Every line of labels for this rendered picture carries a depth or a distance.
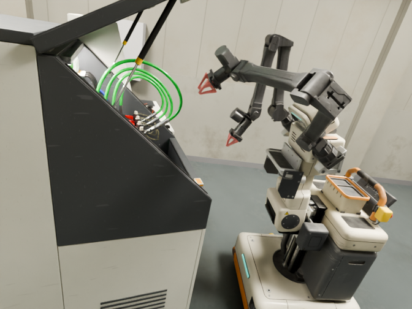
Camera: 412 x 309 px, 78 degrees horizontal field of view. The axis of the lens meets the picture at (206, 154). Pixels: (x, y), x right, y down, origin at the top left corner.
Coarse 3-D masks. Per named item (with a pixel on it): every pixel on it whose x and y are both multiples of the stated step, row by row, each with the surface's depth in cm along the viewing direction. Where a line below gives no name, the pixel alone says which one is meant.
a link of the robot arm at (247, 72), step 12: (240, 72) 100; (252, 72) 95; (264, 72) 89; (276, 72) 85; (288, 72) 82; (312, 72) 76; (264, 84) 93; (276, 84) 86; (288, 84) 79; (300, 84) 76; (300, 96) 73
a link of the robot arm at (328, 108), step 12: (324, 72) 72; (312, 84) 72; (324, 84) 72; (336, 84) 71; (312, 96) 72; (324, 96) 72; (336, 96) 72; (348, 96) 72; (324, 108) 72; (336, 108) 72; (312, 120) 92; (324, 120) 81; (312, 132) 97; (324, 132) 106; (300, 144) 109
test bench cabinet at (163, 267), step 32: (64, 256) 95; (96, 256) 100; (128, 256) 105; (160, 256) 112; (192, 256) 119; (64, 288) 102; (96, 288) 108; (128, 288) 114; (160, 288) 121; (192, 288) 130
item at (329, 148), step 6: (330, 144) 109; (324, 150) 105; (330, 150) 106; (336, 150) 108; (318, 156) 110; (324, 156) 107; (330, 156) 106; (336, 156) 107; (342, 156) 104; (324, 162) 109; (330, 162) 107; (336, 162) 106; (330, 168) 107
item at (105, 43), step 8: (72, 16) 119; (80, 16) 121; (112, 24) 126; (96, 32) 126; (104, 32) 127; (112, 32) 128; (80, 40) 125; (88, 40) 126; (96, 40) 127; (104, 40) 128; (112, 40) 129; (120, 40) 131; (96, 48) 129; (104, 48) 130; (112, 48) 131; (120, 48) 132; (104, 56) 131; (112, 56) 133; (120, 56) 134
